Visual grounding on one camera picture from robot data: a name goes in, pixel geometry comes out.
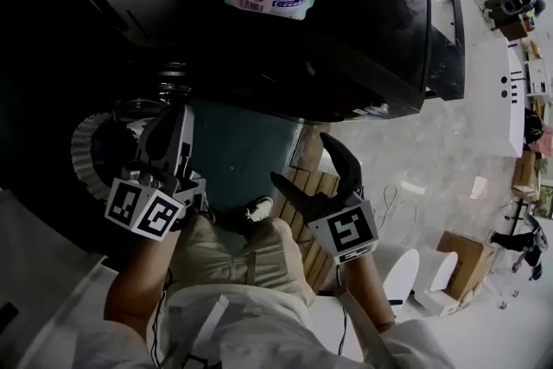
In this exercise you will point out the closed brown cardboard box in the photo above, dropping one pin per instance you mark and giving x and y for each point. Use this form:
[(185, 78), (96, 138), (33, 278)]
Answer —
[(524, 173)]

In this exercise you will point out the person's right forearm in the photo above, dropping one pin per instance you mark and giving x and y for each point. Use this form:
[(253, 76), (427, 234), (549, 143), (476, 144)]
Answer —
[(367, 289)]

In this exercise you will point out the person's left forearm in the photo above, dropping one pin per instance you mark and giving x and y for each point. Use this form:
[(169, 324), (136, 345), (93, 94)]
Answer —
[(138, 272)]

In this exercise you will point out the wooden slatted stool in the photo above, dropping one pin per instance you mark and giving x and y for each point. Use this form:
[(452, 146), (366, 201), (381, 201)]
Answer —
[(317, 255)]

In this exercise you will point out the person's beige trousers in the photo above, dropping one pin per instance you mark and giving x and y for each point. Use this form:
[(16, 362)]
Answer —
[(242, 255)]

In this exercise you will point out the person's white shoe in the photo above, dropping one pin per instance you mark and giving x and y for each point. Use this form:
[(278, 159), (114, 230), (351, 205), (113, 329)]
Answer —
[(259, 208)]

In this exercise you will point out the person's white shirt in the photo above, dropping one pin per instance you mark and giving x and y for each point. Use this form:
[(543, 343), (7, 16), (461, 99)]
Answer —
[(268, 328)]

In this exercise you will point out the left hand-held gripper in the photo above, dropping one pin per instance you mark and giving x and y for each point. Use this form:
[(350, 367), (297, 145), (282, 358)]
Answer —
[(144, 211)]

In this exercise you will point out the white paper sheet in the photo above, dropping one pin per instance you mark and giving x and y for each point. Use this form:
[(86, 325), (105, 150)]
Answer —
[(478, 187)]

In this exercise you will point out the black flat appliance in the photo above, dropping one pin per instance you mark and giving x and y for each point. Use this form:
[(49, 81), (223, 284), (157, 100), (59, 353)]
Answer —
[(447, 26)]

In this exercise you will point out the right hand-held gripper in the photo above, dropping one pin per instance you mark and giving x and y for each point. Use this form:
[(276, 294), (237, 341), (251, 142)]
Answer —
[(347, 231)]

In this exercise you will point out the dark teal floor mat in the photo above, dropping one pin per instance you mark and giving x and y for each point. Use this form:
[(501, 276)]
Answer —
[(242, 160)]

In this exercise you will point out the white side table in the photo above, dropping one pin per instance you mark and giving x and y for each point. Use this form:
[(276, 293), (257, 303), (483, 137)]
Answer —
[(39, 272)]

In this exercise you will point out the white perforated laundry basket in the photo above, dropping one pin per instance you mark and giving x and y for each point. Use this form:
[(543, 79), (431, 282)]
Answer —
[(84, 151)]

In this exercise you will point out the white long cabinet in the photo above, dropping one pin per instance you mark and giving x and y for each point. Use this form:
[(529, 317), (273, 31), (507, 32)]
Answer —
[(512, 99)]

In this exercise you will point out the open cardboard box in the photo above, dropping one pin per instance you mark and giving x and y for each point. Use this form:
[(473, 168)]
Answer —
[(468, 259)]

